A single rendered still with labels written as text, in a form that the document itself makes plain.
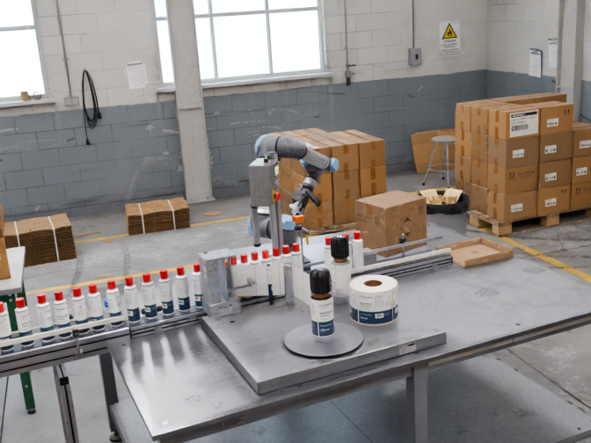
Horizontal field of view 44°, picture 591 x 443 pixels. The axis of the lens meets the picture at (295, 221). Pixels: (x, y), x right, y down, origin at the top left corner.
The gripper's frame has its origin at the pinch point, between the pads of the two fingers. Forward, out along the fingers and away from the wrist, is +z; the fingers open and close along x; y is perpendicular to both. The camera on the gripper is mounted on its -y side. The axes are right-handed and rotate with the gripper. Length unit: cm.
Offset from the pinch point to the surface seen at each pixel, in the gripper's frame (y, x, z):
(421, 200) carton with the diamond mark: -64, 12, -28
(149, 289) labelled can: 11, 84, 89
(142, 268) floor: 188, -204, 13
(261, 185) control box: -12, 84, 26
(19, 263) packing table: 144, -4, 87
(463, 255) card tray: -94, 0, -11
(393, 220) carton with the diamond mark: -56, 18, -9
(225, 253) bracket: -13, 84, 62
